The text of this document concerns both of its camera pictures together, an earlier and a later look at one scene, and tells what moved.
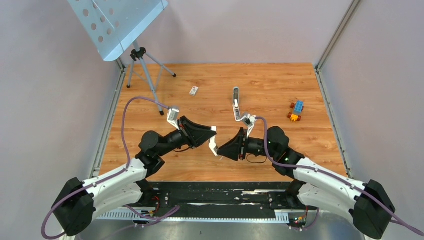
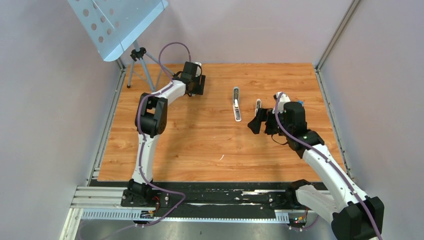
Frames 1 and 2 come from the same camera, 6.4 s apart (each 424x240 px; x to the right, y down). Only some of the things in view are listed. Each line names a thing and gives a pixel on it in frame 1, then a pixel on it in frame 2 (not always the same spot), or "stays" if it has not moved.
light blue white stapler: [236, 104] stays
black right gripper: [232, 149] -> [263, 115]
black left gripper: [195, 134] -> [198, 89]
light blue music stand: [113, 25] stays
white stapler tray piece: [212, 144] -> [258, 105]
